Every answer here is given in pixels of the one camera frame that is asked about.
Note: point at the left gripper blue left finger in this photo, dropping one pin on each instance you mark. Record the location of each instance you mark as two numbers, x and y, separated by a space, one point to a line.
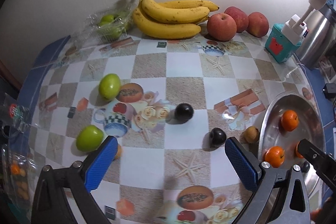
50 204

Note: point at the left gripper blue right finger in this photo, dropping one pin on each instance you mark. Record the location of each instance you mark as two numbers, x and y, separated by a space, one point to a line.
291 204

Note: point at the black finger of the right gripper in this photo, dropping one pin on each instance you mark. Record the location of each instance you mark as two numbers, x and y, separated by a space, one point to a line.
323 164

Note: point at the dark plum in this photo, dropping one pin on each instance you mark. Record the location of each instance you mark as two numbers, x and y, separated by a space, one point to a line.
305 167
217 137
183 112

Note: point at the green jujube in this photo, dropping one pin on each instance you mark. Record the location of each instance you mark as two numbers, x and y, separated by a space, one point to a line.
89 139
109 86

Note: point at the small brown longan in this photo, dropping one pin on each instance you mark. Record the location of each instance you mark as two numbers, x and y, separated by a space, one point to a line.
119 152
251 135

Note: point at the large steel bowl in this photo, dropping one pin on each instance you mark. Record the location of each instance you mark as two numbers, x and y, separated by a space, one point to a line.
272 134

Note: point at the clear plastic bag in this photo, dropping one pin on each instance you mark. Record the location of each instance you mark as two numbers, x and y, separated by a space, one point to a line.
19 169

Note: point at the black power adapter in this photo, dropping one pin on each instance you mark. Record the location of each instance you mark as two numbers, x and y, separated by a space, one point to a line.
329 90

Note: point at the steel thermos jug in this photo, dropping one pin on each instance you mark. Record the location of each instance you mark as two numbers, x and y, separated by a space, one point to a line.
321 36

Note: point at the teal toy box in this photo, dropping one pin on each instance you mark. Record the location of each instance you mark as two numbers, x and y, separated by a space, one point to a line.
279 46

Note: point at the checkered vinyl tablecloth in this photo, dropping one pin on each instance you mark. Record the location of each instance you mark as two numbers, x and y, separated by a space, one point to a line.
166 172

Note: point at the red apple right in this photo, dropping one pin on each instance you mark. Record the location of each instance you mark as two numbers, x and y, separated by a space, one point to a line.
258 25

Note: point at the red apple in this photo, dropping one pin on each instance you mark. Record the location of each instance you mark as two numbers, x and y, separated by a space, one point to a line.
258 25
240 18
221 26

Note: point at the red apple middle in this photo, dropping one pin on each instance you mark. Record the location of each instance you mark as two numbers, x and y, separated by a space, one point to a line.
240 18

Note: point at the red apple left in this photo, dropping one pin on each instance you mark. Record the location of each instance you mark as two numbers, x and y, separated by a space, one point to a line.
221 26

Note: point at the clear plastic fruit container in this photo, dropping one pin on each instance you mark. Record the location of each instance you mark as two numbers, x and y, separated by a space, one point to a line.
105 26

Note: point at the banana bottom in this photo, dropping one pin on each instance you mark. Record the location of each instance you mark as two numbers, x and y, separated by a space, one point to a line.
163 31

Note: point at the banana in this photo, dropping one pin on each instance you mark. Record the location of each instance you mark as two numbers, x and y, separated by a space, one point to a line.
173 16
163 31
188 4

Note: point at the banana middle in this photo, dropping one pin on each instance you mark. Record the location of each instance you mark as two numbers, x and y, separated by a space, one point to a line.
173 16

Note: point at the banana top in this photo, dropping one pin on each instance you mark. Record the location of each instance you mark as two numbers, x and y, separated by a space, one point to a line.
188 4

